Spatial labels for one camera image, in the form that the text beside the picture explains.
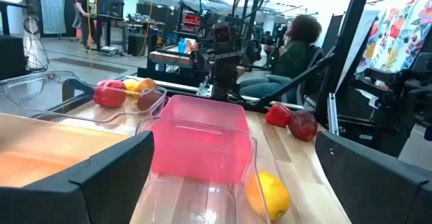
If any black frame post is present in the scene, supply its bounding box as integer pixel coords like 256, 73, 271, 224
313, 0, 374, 123

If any striped dark floor mat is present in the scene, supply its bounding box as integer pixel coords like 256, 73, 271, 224
50, 57, 128, 75

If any black table clamp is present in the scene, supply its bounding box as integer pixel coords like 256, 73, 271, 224
61, 78, 95, 103

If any person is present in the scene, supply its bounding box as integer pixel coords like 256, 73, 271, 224
239, 13, 323, 104
74, 0, 99, 51

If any floral printed cloth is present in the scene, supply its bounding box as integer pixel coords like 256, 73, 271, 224
354, 0, 432, 80

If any dark red apple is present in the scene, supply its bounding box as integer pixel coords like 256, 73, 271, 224
136, 88, 163, 112

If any silver aluminium profile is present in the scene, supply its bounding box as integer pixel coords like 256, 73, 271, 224
326, 92, 340, 136

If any black diagonal frame strut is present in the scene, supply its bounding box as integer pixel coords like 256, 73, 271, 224
256, 53, 335, 110

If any blue patterned curtain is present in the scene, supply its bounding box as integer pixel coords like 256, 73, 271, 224
38, 0, 68, 35

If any black equipment stand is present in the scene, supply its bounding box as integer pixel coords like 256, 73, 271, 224
337, 51, 432, 157

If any large yellow-orange lemon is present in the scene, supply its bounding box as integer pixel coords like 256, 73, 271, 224
246, 171, 292, 222

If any pink plastic bin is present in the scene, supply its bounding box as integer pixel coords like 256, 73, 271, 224
150, 94, 254, 184

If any black box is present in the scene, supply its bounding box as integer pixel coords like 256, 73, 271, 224
0, 34, 28, 80

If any orange plastic bin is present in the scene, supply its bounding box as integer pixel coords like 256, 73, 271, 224
0, 112, 131, 188

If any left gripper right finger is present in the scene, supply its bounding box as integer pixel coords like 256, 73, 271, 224
315, 130, 432, 224

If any wooden neighbour table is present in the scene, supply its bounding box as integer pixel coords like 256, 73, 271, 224
149, 50, 246, 76

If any white arm base bracket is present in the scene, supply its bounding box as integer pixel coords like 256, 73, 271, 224
196, 82, 214, 99

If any black office chair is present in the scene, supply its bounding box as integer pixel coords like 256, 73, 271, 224
302, 45, 325, 96

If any orange fruit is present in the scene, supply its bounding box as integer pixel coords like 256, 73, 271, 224
133, 78, 157, 95

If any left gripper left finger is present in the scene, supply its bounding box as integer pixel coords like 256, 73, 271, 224
0, 130, 155, 224

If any black table base panel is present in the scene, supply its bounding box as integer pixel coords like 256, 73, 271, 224
136, 67, 203, 87

